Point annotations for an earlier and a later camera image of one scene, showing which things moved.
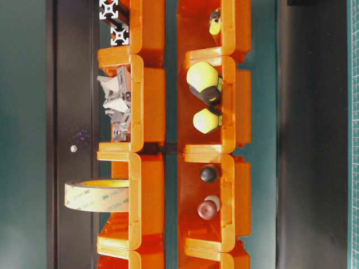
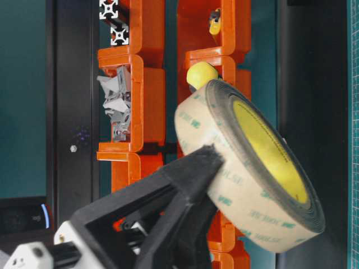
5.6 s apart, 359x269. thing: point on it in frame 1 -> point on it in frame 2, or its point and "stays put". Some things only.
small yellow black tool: (215, 22) stays put
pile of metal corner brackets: (117, 106) stays put
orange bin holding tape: (142, 227) -> (134, 152)
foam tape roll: (111, 195) -> (266, 190)
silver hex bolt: (73, 148) stays put
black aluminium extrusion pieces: (105, 9) stays put
